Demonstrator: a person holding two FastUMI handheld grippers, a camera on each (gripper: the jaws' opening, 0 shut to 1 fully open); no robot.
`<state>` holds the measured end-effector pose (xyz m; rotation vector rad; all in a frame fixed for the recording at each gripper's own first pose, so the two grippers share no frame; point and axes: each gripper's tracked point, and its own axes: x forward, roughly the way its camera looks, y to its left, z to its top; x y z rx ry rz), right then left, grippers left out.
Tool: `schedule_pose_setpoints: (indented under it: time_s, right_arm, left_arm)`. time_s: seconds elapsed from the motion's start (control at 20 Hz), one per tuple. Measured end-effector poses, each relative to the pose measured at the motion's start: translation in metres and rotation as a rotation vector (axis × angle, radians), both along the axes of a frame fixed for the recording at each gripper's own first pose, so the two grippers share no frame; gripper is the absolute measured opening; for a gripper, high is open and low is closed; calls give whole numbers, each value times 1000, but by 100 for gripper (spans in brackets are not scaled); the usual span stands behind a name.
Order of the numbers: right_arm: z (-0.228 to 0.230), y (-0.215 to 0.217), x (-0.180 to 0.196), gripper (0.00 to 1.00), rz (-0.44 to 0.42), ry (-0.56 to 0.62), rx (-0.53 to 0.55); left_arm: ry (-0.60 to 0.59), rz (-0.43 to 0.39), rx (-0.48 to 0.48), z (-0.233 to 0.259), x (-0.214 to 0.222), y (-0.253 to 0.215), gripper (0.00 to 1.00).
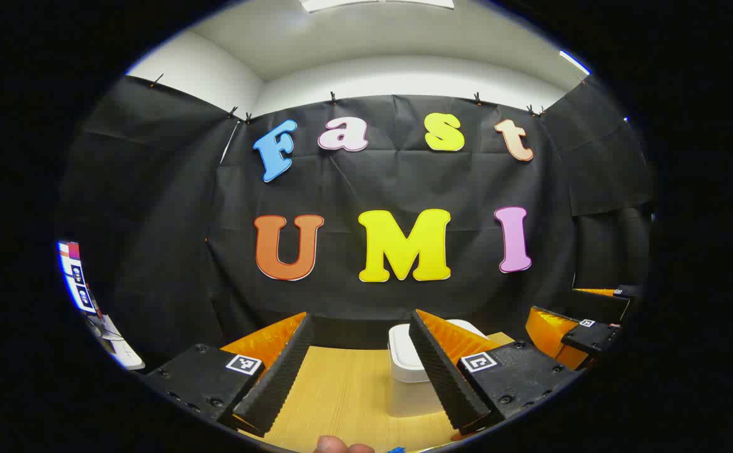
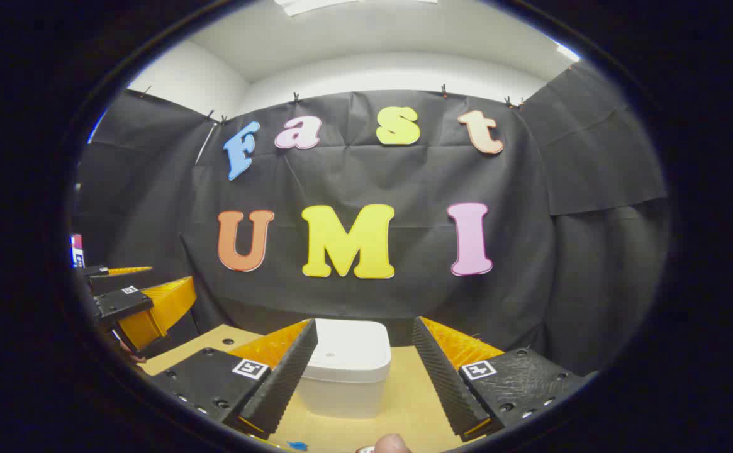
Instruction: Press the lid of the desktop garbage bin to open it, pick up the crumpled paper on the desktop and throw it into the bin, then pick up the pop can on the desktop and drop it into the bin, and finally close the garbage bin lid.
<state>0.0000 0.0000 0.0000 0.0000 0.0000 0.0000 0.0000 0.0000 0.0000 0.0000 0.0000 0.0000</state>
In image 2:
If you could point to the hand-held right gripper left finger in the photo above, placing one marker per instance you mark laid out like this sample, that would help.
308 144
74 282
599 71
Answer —
284 384

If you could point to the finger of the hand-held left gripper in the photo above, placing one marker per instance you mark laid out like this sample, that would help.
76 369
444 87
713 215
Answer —
97 271
121 305

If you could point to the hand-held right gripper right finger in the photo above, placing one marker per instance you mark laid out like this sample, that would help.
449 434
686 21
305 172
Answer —
442 384

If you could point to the blue paper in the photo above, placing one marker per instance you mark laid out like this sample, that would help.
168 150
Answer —
297 446

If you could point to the white desktop garbage bin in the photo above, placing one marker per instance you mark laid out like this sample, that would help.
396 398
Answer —
350 352

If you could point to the wooden desktop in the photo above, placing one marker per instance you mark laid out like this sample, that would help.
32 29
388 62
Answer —
404 409

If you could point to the computer monitor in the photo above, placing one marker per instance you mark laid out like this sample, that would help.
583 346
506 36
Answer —
77 250

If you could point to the black backdrop cloth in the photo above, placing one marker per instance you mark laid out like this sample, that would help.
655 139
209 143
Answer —
404 182

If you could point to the ceiling light panel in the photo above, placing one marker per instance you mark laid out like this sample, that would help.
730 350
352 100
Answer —
313 5

